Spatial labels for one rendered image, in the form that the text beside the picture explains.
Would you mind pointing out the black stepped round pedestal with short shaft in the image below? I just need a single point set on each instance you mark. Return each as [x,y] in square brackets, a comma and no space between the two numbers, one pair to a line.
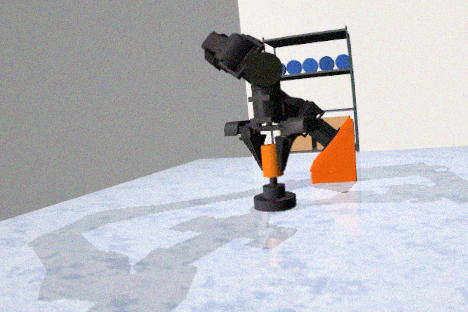
[274,198]

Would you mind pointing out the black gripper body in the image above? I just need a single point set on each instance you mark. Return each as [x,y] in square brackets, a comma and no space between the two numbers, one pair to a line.
[268,108]

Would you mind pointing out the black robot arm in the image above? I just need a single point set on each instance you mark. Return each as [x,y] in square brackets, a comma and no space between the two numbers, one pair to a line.
[240,56]

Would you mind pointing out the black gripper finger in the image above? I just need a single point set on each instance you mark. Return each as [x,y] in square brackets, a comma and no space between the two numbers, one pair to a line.
[284,145]
[254,145]

